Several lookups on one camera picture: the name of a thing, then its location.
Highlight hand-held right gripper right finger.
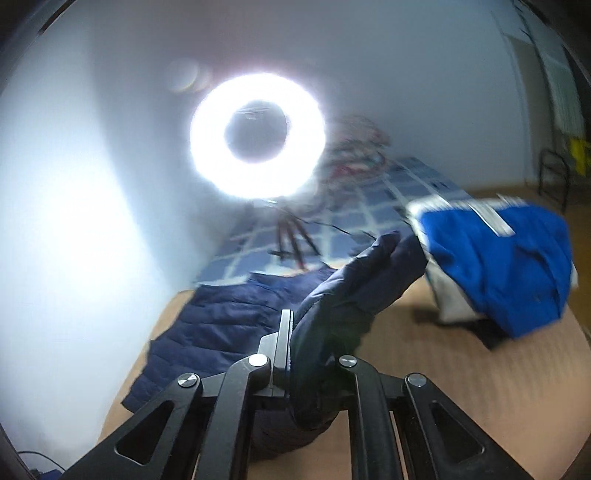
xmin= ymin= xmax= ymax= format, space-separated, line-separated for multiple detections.
xmin=337 ymin=354 xmax=532 ymax=480

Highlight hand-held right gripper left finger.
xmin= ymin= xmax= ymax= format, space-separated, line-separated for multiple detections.
xmin=60 ymin=309 xmax=296 ymax=480

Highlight navy puffer jacket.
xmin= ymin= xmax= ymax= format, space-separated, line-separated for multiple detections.
xmin=121 ymin=231 xmax=428 ymax=462

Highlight black metal clothes rack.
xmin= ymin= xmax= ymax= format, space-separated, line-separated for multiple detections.
xmin=538 ymin=148 xmax=571 ymax=214

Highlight blue and white garment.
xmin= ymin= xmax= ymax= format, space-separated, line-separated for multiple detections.
xmin=405 ymin=196 xmax=579 ymax=339

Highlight blue checked bed sheet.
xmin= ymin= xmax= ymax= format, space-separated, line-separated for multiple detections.
xmin=198 ymin=157 xmax=476 ymax=284

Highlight folded floral quilt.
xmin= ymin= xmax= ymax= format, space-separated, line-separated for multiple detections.
xmin=323 ymin=115 xmax=394 ymax=204

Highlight white striped towel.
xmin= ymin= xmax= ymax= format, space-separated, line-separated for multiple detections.
xmin=549 ymin=58 xmax=585 ymax=136

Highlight black ring light cable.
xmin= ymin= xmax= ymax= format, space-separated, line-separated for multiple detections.
xmin=300 ymin=216 xmax=403 ymax=241

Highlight ring light on tripod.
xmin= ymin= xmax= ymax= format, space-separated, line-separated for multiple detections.
xmin=190 ymin=73 xmax=328 ymax=269

